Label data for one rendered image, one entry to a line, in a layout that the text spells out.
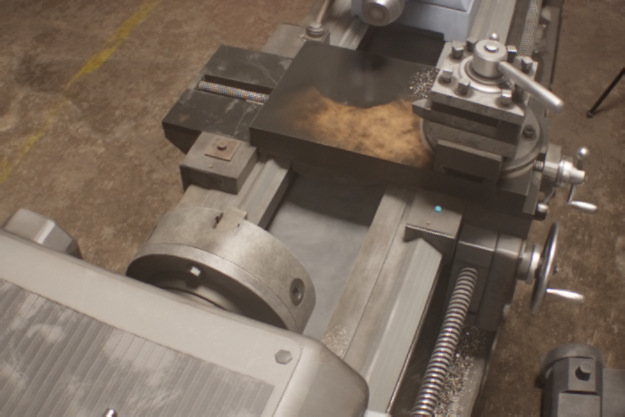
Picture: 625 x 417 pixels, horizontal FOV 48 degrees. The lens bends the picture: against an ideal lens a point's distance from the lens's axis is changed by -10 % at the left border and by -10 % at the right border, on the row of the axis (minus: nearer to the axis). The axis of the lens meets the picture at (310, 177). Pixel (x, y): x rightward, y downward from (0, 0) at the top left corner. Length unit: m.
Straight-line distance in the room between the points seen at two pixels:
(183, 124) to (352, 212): 0.40
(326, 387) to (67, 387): 0.24
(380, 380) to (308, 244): 0.43
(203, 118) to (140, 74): 1.67
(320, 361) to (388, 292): 0.68
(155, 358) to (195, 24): 2.93
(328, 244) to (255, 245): 0.64
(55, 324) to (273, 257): 0.33
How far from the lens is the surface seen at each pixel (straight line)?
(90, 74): 3.38
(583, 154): 1.56
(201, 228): 0.97
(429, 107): 1.33
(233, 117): 1.64
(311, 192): 1.68
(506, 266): 1.53
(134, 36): 3.56
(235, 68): 1.78
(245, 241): 0.96
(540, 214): 1.77
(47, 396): 0.72
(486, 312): 1.66
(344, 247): 1.58
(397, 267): 1.41
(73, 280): 0.79
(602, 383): 2.14
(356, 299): 1.36
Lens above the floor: 1.93
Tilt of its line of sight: 45 degrees down
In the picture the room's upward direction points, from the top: 1 degrees counter-clockwise
